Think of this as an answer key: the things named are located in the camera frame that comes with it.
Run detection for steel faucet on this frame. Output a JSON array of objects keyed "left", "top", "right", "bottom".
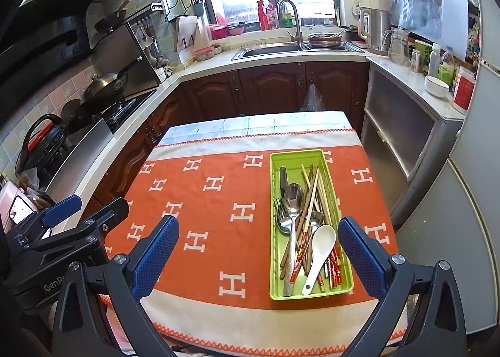
[{"left": 277, "top": 0, "right": 304, "bottom": 45}]

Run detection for black range hood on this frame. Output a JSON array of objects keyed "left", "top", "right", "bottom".
[{"left": 0, "top": 0, "right": 137, "bottom": 108}]

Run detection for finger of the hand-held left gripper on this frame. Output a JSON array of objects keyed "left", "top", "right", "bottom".
[
  {"left": 23, "top": 197, "right": 130, "bottom": 252},
  {"left": 17, "top": 195, "right": 83, "bottom": 242}
]

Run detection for red canister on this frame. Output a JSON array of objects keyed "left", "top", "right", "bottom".
[{"left": 451, "top": 67, "right": 475, "bottom": 114}]

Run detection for hanging plastic bag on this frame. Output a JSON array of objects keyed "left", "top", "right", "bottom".
[{"left": 300, "top": 83, "right": 327, "bottom": 112}]

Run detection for gas stove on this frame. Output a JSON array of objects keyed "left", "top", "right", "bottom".
[{"left": 105, "top": 89, "right": 157, "bottom": 133}]

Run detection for red spray bottle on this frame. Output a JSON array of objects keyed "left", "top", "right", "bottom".
[{"left": 257, "top": 0, "right": 270, "bottom": 31}]

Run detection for red basin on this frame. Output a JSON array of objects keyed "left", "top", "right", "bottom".
[{"left": 209, "top": 23, "right": 231, "bottom": 40}]

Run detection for green tin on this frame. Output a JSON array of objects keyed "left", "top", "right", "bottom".
[{"left": 411, "top": 40, "right": 432, "bottom": 74}]

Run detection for steel splash guard panel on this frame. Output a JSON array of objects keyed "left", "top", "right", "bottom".
[{"left": 92, "top": 25, "right": 161, "bottom": 96}]

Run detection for black electric cooker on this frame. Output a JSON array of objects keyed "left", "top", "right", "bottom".
[{"left": 15, "top": 114, "right": 67, "bottom": 182}]

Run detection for steel soup spoon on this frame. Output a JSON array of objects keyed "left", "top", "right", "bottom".
[{"left": 277, "top": 167, "right": 294, "bottom": 234}]

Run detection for pale checked table cover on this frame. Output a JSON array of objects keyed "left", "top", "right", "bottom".
[{"left": 158, "top": 110, "right": 354, "bottom": 147}]

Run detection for green label bottle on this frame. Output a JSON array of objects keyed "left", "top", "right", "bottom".
[{"left": 437, "top": 51, "right": 458, "bottom": 86}]

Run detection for white ceramic spoon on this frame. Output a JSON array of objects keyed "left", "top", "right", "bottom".
[{"left": 302, "top": 224, "right": 337, "bottom": 296}]

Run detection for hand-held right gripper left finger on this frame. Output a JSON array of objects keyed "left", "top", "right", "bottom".
[{"left": 51, "top": 214, "right": 180, "bottom": 357}]

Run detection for wooden cutting board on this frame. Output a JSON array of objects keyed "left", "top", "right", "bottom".
[{"left": 174, "top": 15, "right": 213, "bottom": 52}]

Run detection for pink bottle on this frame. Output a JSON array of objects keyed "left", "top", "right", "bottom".
[{"left": 266, "top": 0, "right": 279, "bottom": 29}]

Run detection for stack of steel dishes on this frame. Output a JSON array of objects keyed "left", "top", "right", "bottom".
[{"left": 307, "top": 32, "right": 348, "bottom": 50}]

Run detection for grey refrigerator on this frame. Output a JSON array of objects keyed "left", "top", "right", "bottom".
[{"left": 391, "top": 0, "right": 500, "bottom": 336}]

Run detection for orange printed blanket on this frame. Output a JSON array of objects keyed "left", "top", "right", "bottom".
[{"left": 99, "top": 128, "right": 409, "bottom": 355}]

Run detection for grey frosted cabinet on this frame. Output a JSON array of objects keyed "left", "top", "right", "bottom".
[{"left": 361, "top": 56, "right": 467, "bottom": 217}]

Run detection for wire wall rack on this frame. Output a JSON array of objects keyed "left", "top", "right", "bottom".
[{"left": 158, "top": 0, "right": 204, "bottom": 22}]

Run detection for bundle of wooden chopsticks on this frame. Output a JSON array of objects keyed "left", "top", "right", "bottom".
[{"left": 279, "top": 163, "right": 344, "bottom": 289}]

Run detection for dark wok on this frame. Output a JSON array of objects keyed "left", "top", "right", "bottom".
[{"left": 80, "top": 72, "right": 131, "bottom": 105}]

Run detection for white bowl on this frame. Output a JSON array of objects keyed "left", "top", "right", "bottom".
[{"left": 424, "top": 76, "right": 451, "bottom": 98}]

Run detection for dark wood kitchen cabinets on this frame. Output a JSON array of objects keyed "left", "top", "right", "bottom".
[{"left": 90, "top": 60, "right": 370, "bottom": 205}]

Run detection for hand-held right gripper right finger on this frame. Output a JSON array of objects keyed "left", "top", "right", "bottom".
[{"left": 337, "top": 217, "right": 467, "bottom": 357}]

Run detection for green plastic tray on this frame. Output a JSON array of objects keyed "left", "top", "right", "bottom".
[{"left": 269, "top": 149, "right": 355, "bottom": 300}]

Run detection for steel side sheet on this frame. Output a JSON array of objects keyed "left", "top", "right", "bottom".
[{"left": 47, "top": 118, "right": 116, "bottom": 201}]

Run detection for steel kettle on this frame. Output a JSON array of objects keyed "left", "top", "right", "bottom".
[{"left": 357, "top": 6, "right": 391, "bottom": 51}]

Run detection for steel sink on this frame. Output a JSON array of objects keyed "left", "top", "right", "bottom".
[{"left": 231, "top": 42, "right": 366, "bottom": 61}]

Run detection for glass pitcher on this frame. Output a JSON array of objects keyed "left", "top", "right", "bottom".
[{"left": 385, "top": 27, "right": 413, "bottom": 66}]

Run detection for clear plastic bottle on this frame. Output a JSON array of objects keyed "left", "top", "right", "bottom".
[{"left": 427, "top": 43, "right": 442, "bottom": 78}]

